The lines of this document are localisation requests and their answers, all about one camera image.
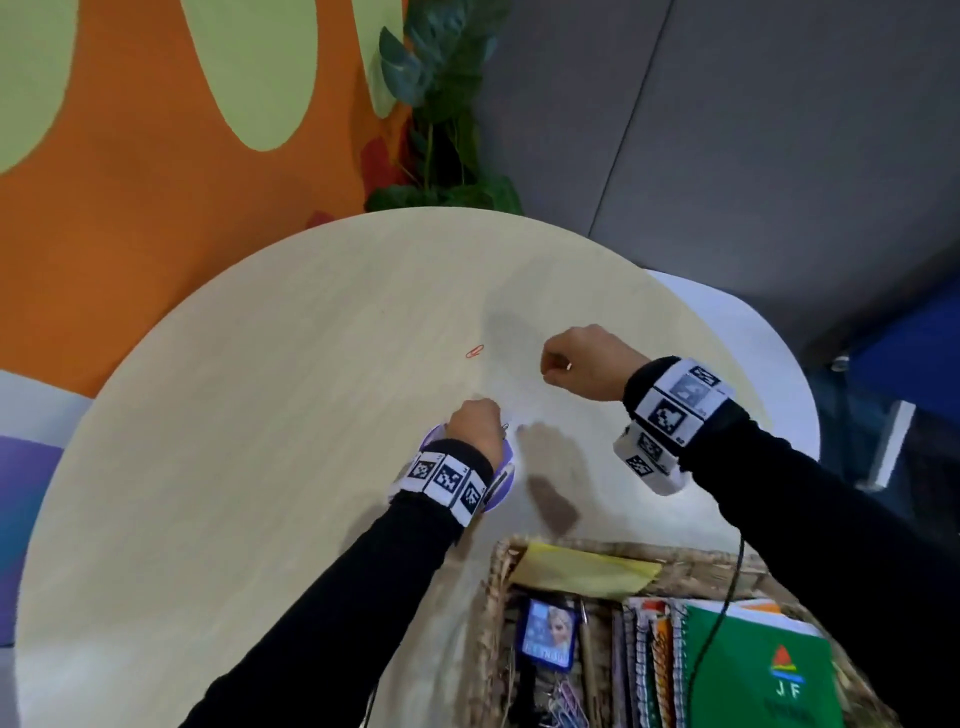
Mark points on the person's right hand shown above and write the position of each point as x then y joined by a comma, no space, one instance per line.
596,364

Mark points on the person's left hand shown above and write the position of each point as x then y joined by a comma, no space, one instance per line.
476,427

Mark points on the person's right fingers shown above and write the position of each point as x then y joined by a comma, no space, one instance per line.
555,364

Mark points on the person's left fingers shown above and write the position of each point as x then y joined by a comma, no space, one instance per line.
491,414

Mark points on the person's right forearm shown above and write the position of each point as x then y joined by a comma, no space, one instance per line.
810,517

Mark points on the person's left forearm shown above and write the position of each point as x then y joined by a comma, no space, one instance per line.
360,600

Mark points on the purple round container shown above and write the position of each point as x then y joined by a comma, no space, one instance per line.
501,484

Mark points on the white marker wristband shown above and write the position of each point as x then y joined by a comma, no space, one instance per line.
448,478

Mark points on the white marker wrist tracker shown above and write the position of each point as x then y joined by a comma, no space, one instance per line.
671,416

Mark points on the yellow sticky note pad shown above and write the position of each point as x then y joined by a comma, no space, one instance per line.
581,571

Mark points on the white round side table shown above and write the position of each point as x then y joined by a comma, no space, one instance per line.
757,352

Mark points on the wicker basket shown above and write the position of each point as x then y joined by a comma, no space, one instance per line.
491,622

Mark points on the blue picture card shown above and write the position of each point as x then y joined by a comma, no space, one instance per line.
549,631

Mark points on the green potted plant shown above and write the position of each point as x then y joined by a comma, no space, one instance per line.
442,97

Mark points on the pile of coloured paper clips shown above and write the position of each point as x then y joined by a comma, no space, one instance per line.
566,706

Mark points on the orange spiral notebook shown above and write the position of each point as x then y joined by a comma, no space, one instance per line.
662,667

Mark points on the grey chair leg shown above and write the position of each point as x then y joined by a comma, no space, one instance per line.
889,446

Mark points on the green spiral notebook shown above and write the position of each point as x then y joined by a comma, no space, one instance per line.
757,675

